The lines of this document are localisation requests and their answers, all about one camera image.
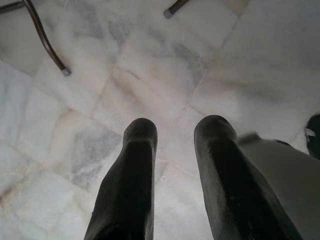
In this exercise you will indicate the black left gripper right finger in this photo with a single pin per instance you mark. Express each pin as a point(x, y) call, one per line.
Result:
point(232, 180)

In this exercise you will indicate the black robot foot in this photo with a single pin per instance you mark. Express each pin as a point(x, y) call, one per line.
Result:
point(314, 136)

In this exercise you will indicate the dark wooden chair leg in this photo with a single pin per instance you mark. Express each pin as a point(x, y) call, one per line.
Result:
point(175, 6)
point(41, 35)

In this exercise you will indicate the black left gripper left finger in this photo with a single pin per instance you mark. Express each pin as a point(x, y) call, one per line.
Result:
point(125, 180)

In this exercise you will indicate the grey robot leg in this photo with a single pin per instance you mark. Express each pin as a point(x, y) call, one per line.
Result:
point(287, 180)

